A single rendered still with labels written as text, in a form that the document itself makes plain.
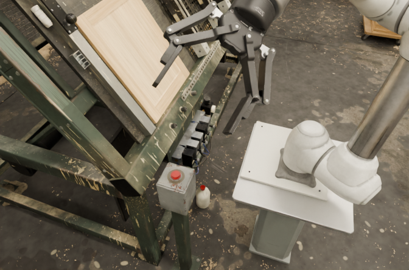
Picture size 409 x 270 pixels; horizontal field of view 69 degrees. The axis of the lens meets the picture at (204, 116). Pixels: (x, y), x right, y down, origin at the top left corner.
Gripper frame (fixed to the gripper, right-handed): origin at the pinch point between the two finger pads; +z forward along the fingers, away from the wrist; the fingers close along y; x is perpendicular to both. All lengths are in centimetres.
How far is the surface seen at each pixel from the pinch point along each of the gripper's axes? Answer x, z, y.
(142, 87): 97, -18, -10
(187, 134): 110, -13, 23
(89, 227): 153, 60, 10
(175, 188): 68, 14, 22
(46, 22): 72, -13, -50
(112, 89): 84, -7, -19
